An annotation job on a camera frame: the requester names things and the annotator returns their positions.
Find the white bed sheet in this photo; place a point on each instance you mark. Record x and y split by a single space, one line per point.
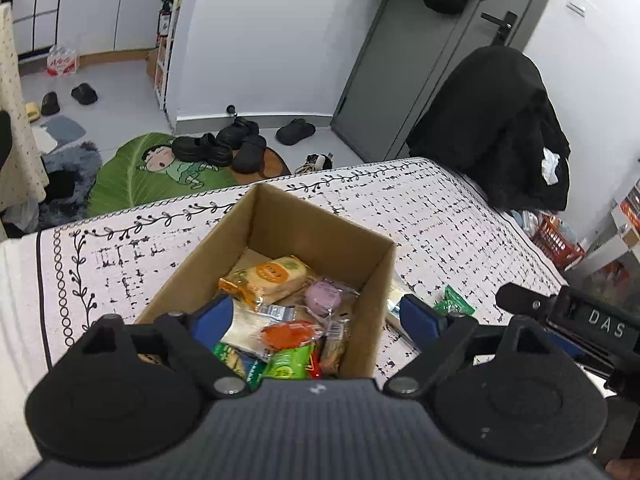
20 335

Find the green yellow cracker packet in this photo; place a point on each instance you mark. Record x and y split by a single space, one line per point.
230 357

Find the dotted cream cloth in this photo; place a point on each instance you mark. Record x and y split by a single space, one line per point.
15 85

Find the yellow slipper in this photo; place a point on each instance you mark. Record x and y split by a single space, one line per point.
32 112

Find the grey door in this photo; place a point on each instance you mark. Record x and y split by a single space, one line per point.
400 60

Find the white shoe rack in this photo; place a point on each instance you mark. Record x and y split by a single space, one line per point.
162 60

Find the water bottle pack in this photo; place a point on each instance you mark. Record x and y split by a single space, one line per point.
62 62

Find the printed white blanket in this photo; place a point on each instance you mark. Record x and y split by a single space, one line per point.
450 220

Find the blue grey floor mat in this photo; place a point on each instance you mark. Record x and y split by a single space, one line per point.
65 130

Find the dark green snack packet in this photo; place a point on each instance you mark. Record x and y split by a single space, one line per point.
452 302

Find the light green snack packet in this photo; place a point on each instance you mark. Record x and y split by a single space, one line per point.
287 362

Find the white light switch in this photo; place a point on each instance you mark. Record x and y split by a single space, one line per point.
577 4

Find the red plastic basket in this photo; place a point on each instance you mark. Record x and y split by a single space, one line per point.
555 242

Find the black clog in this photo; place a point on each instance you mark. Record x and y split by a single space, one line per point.
237 132
249 154
296 131
200 150

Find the green leaf cartoon rug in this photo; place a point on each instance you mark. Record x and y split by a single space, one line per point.
130 170

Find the black slipper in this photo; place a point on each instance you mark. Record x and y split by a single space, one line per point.
84 93
50 103

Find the black jacket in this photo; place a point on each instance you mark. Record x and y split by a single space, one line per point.
490 125

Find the orange round snack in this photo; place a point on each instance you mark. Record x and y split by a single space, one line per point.
290 335

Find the orange cracker packet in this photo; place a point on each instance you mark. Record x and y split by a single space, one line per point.
272 275

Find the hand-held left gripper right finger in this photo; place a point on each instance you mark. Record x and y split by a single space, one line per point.
420 317

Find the brown biscuit packet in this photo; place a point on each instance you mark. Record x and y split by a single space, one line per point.
332 352

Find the white crumpled tissue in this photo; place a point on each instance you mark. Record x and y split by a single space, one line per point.
550 165

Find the cardboard box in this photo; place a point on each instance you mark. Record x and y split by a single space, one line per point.
310 230

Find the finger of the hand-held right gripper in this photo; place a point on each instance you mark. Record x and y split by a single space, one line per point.
525 300

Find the white sneakers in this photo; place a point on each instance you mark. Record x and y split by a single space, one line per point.
315 162

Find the white cabinets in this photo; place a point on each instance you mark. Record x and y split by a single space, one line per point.
90 10

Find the white cream snack packet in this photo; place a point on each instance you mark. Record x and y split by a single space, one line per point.
247 327

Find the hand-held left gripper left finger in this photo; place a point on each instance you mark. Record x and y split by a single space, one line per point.
217 317

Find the purple round snack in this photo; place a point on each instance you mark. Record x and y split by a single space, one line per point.
322 295

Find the white shelf unit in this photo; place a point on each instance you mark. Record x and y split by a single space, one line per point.
610 255

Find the red snack packet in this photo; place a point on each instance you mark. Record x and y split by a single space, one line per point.
315 367

